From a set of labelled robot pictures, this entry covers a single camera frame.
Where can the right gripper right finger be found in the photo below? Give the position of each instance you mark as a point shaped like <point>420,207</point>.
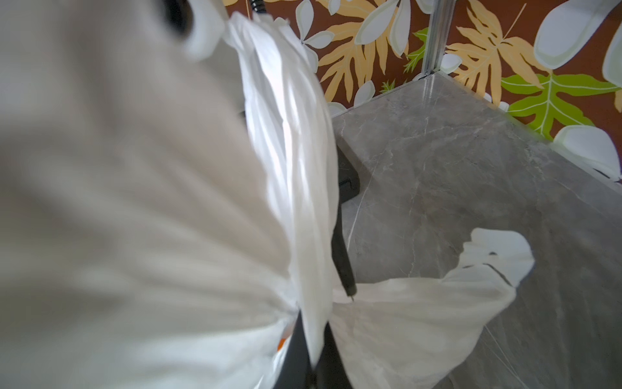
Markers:
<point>330,372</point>

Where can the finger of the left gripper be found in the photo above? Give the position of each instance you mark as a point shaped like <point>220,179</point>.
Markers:
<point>341,259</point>

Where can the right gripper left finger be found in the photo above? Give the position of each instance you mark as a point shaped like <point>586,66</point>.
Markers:
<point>296,372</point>

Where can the white plastic bag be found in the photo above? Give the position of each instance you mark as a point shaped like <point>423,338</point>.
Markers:
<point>154,237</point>

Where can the black tool case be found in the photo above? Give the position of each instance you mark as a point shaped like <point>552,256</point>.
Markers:
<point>349,180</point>

